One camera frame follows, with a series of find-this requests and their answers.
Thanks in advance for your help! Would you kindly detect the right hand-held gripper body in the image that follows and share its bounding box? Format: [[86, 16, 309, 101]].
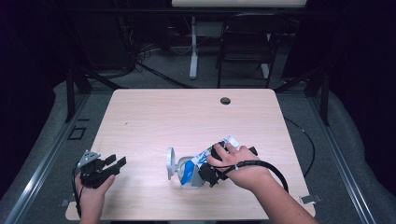
[[198, 161, 230, 189]]

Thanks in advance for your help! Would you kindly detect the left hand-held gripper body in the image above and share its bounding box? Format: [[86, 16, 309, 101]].
[[77, 149, 108, 190]]

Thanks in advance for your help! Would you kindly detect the person's left hand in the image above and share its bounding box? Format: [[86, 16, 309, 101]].
[[74, 173, 117, 208]]

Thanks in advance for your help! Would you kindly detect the person's right hand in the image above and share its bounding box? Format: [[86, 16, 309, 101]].
[[205, 142, 276, 192]]

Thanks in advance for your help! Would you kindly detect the black folding chair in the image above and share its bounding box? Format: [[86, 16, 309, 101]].
[[216, 12, 289, 90]]

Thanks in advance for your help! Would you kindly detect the white table with metal legs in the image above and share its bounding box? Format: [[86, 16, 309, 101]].
[[171, 0, 309, 80]]

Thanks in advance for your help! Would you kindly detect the left hand-held gripper black cable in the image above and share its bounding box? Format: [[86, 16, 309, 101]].
[[71, 161, 84, 218]]

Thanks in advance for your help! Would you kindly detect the hand-held gripper black cable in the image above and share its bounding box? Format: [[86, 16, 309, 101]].
[[71, 161, 84, 218], [214, 159, 290, 194]]

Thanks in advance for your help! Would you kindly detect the aluminium floor rail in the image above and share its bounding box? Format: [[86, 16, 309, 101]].
[[3, 92, 92, 224], [306, 92, 378, 224]]

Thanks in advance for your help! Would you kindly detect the right hand-held gripper black cable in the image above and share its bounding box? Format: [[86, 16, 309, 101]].
[[214, 159, 290, 194]]

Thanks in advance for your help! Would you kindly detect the black metal frame stand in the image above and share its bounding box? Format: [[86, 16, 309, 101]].
[[273, 65, 332, 127], [64, 65, 127, 124]]

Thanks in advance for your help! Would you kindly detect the thick black floor cable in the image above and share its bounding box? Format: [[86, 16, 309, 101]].
[[134, 60, 195, 91]]

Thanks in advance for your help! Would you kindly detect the thin black floor cable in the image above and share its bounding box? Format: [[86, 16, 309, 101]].
[[283, 116, 317, 179]]

